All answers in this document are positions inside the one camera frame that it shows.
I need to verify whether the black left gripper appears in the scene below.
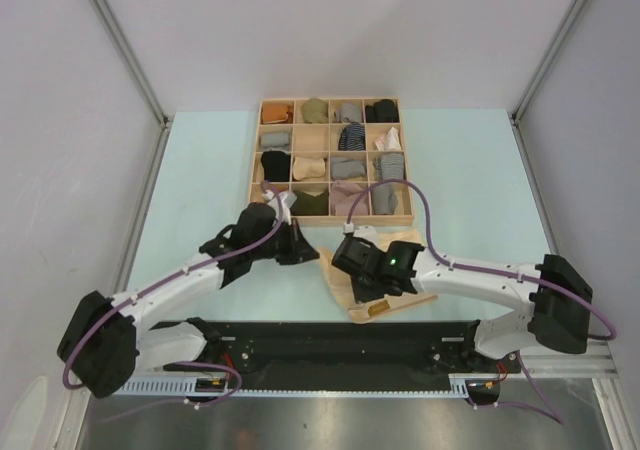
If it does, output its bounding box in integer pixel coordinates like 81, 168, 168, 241
251, 217, 320, 265

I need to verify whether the peach underwear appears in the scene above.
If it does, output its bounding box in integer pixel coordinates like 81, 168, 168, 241
292, 157, 326, 181
318, 247, 438, 324

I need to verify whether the orange and cream underwear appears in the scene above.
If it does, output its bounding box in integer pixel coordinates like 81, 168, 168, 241
262, 183, 290, 193

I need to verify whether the black garment pile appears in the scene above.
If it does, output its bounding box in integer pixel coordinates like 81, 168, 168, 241
260, 150, 291, 183

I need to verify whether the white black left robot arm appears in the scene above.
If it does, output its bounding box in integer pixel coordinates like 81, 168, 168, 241
57, 203, 319, 398

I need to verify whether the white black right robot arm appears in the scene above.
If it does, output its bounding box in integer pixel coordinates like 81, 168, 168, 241
331, 234, 593, 371

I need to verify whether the dark green rolled underwear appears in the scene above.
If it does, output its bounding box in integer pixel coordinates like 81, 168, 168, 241
290, 189, 329, 216

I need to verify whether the grey rolled underwear bottom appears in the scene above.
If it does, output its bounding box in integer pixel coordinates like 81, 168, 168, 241
371, 183, 398, 215

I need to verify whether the peach rolled underwear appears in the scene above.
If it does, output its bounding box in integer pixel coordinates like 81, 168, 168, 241
292, 157, 326, 181

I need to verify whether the grey rolled underwear middle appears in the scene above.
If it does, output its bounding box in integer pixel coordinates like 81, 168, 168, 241
330, 157, 366, 180

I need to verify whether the grey striped rolled underwear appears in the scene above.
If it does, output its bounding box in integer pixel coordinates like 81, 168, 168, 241
373, 153, 405, 181

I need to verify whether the grey rolled underwear left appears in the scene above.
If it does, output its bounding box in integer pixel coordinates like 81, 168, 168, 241
259, 132, 291, 151

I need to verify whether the navy striped rolled underwear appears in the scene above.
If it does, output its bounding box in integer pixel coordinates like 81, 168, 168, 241
338, 122, 366, 151

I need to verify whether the pink white rolled underwear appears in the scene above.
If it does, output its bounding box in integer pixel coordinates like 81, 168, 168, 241
374, 127, 402, 151

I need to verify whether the olive rolled underwear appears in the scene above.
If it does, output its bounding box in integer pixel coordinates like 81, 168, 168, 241
301, 98, 329, 124

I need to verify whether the orange rolled underwear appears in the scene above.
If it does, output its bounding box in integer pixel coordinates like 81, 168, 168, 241
261, 102, 294, 125

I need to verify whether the grey rolled underwear top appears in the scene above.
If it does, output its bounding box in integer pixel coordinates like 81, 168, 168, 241
334, 101, 363, 123

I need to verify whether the black rolled underwear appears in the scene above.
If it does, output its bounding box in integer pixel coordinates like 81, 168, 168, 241
365, 99, 400, 123

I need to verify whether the wooden grid organizer tray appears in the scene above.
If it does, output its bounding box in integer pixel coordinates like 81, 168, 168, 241
247, 96, 414, 226

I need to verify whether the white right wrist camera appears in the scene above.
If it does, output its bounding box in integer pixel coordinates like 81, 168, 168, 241
343, 222, 379, 245

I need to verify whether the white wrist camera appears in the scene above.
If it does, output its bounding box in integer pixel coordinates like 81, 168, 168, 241
262, 190, 297, 224
343, 222, 379, 245

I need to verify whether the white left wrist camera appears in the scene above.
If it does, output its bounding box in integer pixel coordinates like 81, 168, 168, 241
262, 190, 297, 224

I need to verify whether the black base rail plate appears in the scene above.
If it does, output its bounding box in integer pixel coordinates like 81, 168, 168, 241
162, 318, 519, 378

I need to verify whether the white slotted cable duct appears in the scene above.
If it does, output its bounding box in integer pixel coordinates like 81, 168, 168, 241
116, 368, 498, 400

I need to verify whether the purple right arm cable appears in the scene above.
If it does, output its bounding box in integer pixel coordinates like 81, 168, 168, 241
344, 179, 617, 426

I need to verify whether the aluminium frame profile front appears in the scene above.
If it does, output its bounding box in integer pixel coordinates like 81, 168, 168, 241
69, 333, 621, 380

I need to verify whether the aluminium corner post left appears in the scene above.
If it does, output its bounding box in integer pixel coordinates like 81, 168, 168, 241
89, 0, 169, 129

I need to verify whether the aluminium corner post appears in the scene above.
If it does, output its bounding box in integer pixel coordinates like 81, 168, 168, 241
509, 0, 606, 127
89, 0, 169, 129

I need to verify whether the aluminium corner post right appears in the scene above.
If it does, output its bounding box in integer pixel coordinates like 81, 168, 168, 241
509, 0, 606, 127

